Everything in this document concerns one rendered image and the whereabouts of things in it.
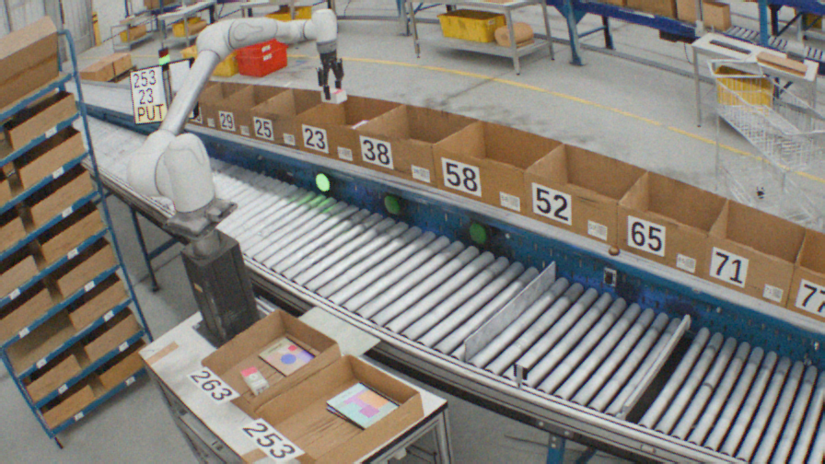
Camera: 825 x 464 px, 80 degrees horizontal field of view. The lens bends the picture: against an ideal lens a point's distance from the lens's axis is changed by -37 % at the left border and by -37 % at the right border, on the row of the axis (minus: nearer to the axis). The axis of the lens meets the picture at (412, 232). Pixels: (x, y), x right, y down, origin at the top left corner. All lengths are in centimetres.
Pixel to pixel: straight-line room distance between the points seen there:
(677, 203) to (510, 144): 79
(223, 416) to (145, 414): 137
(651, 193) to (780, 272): 76
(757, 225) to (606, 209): 66
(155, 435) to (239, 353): 118
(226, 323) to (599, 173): 139
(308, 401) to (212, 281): 49
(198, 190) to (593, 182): 139
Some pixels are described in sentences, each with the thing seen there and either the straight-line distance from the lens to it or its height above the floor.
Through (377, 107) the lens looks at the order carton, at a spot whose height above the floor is 101.
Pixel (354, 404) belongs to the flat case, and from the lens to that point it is 199.
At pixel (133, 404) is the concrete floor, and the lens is 352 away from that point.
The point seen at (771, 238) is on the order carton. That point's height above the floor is 95.
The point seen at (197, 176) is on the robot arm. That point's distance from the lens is 209.
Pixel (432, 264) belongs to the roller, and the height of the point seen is 75.
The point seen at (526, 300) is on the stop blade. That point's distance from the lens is 231.
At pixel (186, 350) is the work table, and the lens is 242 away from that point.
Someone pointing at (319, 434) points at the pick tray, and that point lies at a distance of 195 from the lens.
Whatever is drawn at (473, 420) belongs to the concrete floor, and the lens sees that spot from 297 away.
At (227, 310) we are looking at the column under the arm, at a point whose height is 88.
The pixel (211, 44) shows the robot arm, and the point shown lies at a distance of 249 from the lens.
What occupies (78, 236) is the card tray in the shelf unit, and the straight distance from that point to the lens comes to 309.
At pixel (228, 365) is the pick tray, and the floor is 77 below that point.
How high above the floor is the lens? 213
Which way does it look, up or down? 30 degrees down
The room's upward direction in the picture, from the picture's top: 8 degrees counter-clockwise
